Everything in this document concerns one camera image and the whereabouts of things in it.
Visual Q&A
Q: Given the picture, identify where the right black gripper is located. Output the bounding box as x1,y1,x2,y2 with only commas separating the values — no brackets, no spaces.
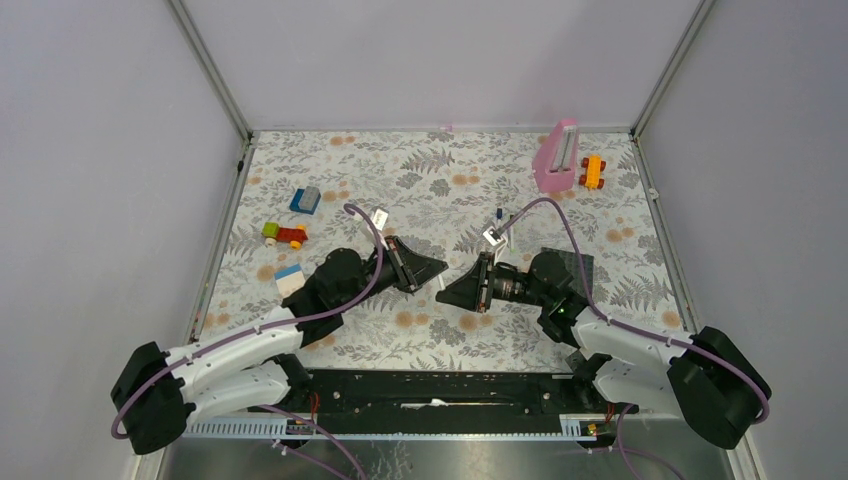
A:
436,252,550,313

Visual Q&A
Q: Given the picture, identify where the orange red toy car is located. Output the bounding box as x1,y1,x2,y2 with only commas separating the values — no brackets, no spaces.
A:
578,154,606,189

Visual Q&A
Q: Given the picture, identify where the pink metronome box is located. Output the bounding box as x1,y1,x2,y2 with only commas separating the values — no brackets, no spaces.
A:
531,118,579,193

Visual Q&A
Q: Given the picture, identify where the blue grey brick block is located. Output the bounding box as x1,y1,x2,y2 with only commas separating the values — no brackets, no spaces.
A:
289,186,321,215

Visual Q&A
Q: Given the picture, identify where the floral patterned table mat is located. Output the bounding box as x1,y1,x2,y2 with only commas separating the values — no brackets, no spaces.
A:
197,131,691,372

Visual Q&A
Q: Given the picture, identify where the white slotted cable duct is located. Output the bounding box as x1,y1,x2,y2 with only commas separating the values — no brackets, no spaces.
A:
182,413,597,442

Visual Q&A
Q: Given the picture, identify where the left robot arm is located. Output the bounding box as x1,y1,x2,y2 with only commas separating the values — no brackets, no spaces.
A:
110,236,448,455

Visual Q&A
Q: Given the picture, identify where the dark grey brick baseplate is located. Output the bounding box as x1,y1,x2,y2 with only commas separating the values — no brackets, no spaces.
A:
541,247,594,297

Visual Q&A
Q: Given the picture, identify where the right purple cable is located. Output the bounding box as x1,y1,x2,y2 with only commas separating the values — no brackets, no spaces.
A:
496,197,772,425

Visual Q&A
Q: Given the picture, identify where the red green toy truck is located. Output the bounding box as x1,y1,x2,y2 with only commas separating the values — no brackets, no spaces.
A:
261,222,309,250

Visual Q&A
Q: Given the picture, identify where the blue white brick block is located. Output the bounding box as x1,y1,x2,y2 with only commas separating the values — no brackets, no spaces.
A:
274,264,306,299

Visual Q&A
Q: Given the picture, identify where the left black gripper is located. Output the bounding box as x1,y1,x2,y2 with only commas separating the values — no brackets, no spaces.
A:
338,235,447,312

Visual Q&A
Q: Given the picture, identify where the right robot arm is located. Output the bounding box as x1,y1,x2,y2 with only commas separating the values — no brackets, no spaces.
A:
436,249,771,450

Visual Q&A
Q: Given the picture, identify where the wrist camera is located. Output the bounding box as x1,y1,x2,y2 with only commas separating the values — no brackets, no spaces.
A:
482,226,509,263
360,208,389,248

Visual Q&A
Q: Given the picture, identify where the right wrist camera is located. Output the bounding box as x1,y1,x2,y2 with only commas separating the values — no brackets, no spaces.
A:
482,226,509,263

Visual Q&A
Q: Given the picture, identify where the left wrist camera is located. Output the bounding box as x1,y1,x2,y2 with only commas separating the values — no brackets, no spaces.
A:
360,208,389,248

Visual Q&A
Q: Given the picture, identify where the purple cable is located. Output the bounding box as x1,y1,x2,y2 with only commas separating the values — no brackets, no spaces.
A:
496,197,772,425
109,203,387,441

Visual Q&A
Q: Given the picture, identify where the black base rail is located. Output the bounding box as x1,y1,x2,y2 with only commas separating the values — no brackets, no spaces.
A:
275,369,624,434

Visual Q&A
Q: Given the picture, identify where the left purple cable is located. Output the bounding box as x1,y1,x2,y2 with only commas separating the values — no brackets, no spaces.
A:
109,203,387,441

